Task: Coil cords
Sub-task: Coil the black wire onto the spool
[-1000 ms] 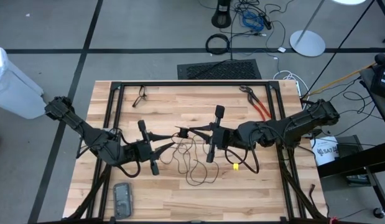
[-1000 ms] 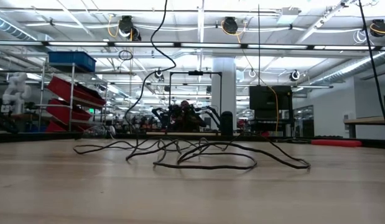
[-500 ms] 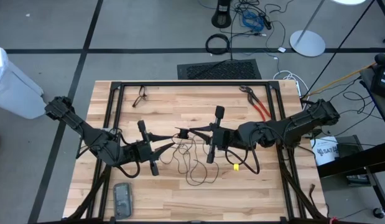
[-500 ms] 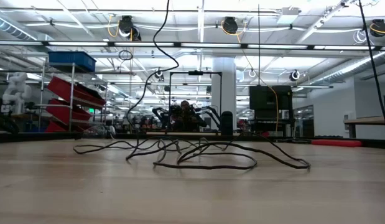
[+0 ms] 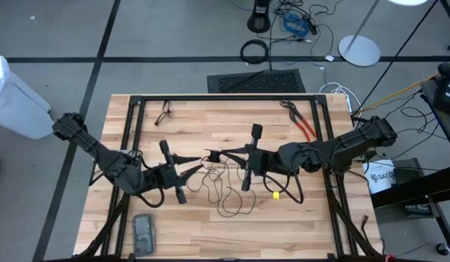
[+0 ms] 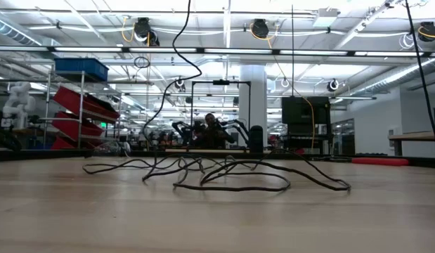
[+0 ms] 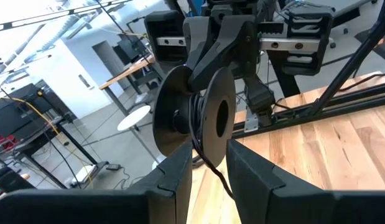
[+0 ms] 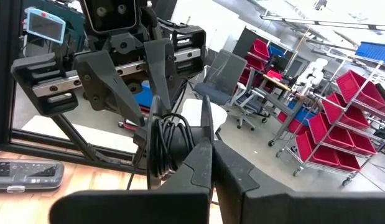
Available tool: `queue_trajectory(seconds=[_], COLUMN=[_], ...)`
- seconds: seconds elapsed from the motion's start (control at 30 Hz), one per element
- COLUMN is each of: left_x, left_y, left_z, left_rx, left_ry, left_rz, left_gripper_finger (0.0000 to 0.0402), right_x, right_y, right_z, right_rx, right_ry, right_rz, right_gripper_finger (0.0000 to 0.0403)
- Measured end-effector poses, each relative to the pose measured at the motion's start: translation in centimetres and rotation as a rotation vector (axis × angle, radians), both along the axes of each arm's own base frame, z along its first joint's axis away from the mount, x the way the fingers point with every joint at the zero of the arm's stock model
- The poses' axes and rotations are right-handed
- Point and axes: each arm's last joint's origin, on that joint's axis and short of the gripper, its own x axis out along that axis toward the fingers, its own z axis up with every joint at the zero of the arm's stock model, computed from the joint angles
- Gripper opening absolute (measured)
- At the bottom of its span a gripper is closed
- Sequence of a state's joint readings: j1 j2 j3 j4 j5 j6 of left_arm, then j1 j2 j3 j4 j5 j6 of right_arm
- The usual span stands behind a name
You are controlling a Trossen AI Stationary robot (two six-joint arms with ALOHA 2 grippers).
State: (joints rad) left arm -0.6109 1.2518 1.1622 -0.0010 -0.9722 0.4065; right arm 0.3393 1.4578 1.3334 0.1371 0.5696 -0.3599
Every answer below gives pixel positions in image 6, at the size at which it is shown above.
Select red storage bin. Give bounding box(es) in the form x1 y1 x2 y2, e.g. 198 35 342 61
50 136 77 150
53 86 120 122
51 111 105 138

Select silver wire shelf rack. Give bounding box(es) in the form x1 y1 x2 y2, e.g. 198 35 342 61
42 70 124 150

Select red-handled pliers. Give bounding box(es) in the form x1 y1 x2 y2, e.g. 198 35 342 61
310 155 410 167

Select thin black slanted pole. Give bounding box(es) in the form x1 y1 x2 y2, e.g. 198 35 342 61
403 0 435 158

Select blue storage bin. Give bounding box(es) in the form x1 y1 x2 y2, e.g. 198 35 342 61
54 58 110 82

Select white building column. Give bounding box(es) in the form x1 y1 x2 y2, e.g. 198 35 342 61
238 64 268 148

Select black hanging cable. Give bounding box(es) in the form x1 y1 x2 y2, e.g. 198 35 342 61
291 3 295 98

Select wooden top desk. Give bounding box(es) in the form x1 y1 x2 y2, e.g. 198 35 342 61
388 130 435 158

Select silver ventilation duct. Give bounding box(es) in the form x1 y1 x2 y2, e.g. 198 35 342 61
0 15 42 46

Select black cylindrical stand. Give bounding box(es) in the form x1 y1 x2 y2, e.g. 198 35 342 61
249 124 265 154

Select yellow hanging cable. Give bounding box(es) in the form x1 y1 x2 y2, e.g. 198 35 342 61
294 89 316 151

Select black background station frame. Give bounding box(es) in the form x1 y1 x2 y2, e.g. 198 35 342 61
190 79 252 153

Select black monitor cabinet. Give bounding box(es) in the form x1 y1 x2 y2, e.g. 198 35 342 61
280 96 332 150

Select black background machine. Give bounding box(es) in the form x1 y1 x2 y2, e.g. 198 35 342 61
0 111 23 152

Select person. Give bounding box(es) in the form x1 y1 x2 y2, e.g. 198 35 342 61
197 112 235 149

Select thin black cord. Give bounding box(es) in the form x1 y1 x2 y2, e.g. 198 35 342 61
82 0 352 193

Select black aluminium table frame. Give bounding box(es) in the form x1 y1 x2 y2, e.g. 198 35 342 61
0 148 435 169

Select long ceiling light strip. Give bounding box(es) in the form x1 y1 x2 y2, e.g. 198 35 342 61
0 44 435 59

